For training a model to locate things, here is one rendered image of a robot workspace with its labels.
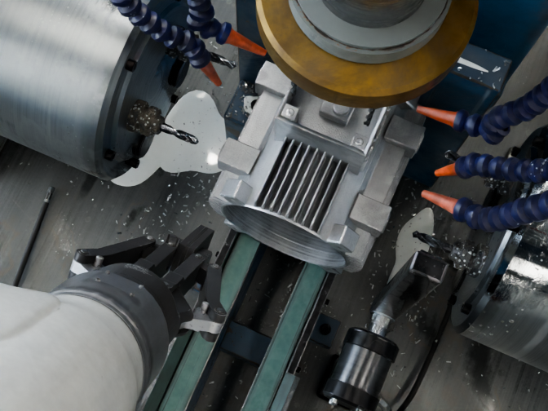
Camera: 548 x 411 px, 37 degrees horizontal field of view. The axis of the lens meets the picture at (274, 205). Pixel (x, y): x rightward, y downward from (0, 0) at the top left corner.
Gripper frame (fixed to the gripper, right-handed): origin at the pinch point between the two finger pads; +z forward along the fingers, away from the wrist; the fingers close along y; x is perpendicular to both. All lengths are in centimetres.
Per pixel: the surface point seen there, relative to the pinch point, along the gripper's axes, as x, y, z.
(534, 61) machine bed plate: -27, -28, 60
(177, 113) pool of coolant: -1.5, 16.7, 45.1
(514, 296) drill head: -5.3, -29.8, 9.7
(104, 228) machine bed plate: 15.5, 18.6, 35.4
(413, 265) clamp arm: -7.7, -18.4, -3.1
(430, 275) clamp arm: -7.6, -20.0, -3.2
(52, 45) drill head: -10.8, 22.4, 9.4
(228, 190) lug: -2.9, 0.9, 13.2
